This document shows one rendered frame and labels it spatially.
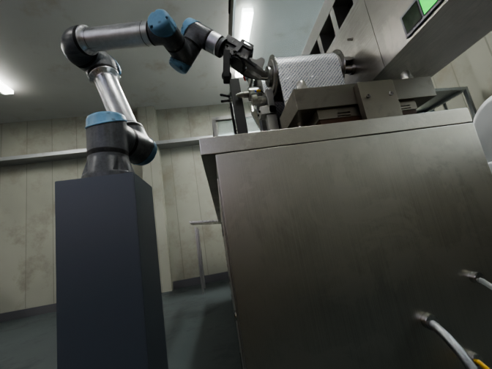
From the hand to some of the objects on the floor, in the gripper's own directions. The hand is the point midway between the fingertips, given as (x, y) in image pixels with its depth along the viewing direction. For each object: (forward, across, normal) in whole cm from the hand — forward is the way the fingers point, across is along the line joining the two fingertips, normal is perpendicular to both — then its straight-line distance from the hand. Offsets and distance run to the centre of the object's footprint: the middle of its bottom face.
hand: (263, 77), depth 93 cm
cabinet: (+86, +96, +89) cm, 157 cm away
